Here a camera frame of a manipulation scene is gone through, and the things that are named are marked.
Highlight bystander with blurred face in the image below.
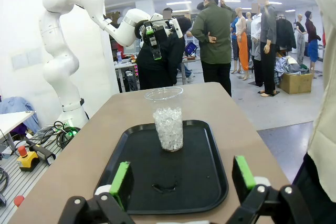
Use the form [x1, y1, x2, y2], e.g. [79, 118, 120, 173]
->
[162, 7, 174, 20]

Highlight grey wall plate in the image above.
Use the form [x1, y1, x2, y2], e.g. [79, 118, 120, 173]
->
[27, 47, 43, 65]
[12, 52, 28, 70]

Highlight black cable bundle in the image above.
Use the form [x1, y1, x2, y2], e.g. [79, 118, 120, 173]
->
[34, 120, 81, 149]

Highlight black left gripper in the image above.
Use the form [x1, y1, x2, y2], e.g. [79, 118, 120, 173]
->
[143, 20, 171, 61]

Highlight mannequin in blue top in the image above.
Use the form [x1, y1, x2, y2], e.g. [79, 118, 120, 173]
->
[230, 16, 240, 74]

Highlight brown cardboard box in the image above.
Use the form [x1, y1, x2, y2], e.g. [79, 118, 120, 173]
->
[279, 72, 313, 95]

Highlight black control box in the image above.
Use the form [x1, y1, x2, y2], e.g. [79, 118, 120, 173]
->
[26, 140, 57, 166]

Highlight mannequin maroon top blue skirt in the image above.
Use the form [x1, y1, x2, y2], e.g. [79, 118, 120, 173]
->
[304, 10, 322, 78]

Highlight black plastic tray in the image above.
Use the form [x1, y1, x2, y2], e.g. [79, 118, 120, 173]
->
[93, 119, 229, 216]

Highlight open laptop blue screen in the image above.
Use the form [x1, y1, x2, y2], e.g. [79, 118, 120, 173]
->
[184, 41, 198, 57]

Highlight bystander in black clothes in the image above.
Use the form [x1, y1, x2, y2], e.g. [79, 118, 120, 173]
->
[135, 16, 193, 91]

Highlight white side table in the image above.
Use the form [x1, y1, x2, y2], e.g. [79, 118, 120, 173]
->
[0, 110, 36, 143]

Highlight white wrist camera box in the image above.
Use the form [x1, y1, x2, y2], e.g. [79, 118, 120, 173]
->
[167, 18, 184, 40]

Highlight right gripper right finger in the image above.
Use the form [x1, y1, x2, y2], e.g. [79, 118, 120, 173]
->
[227, 155, 314, 224]

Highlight small red cap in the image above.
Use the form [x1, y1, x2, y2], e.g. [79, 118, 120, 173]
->
[13, 195, 25, 208]

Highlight clear plastic cup crushed ice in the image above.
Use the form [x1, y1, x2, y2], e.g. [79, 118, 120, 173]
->
[144, 87, 184, 153]

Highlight man in olive jacket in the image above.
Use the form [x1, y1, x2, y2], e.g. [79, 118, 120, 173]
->
[190, 0, 237, 97]

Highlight blue cloth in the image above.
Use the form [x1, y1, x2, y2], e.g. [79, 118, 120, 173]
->
[0, 97, 40, 133]

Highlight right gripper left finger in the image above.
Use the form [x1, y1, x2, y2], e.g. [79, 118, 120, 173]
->
[56, 161, 135, 224]

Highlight mannequin black top grey trousers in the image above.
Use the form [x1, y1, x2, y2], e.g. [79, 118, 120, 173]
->
[296, 13, 308, 65]

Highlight person's cream shirt torso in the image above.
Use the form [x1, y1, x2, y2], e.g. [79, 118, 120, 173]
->
[307, 0, 336, 196]

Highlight yellow emergency stop button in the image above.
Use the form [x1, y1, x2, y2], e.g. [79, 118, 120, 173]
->
[16, 145, 40, 172]

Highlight pile of clothes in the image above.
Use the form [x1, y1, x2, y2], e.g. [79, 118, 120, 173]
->
[274, 55, 310, 78]

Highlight background work desk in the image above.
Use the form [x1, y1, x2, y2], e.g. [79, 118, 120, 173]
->
[114, 60, 139, 93]

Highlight black jacket on rack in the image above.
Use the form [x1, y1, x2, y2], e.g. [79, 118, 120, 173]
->
[275, 15, 297, 53]

